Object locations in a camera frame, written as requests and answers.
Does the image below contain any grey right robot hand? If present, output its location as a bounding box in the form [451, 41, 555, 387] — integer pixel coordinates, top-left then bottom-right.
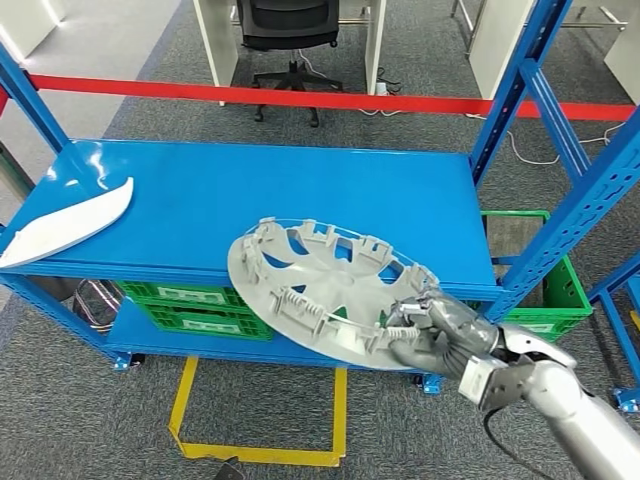
[385, 288, 501, 384]

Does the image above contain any grey plastic wheel cover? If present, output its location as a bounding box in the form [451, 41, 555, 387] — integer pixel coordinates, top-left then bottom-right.
[227, 217, 441, 371]

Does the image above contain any white curved trim part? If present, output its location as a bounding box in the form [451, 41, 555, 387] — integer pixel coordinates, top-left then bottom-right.
[0, 176, 135, 270]

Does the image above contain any red barrier tape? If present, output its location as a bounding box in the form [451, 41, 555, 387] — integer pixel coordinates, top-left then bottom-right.
[0, 72, 636, 124]

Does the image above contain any black mesh office chair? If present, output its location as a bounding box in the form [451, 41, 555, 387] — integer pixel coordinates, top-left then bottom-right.
[235, 0, 345, 129]

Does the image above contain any white cabinet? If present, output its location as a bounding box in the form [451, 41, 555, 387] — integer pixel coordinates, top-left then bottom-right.
[0, 0, 69, 64]

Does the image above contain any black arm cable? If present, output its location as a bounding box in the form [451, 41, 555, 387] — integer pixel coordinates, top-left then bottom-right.
[482, 407, 556, 480]

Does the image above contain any white floor cable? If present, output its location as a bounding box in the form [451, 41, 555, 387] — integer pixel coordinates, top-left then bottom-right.
[465, 113, 623, 167]
[299, 51, 401, 118]

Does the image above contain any chrome stanchion post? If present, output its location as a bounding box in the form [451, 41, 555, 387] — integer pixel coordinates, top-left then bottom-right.
[0, 140, 125, 336]

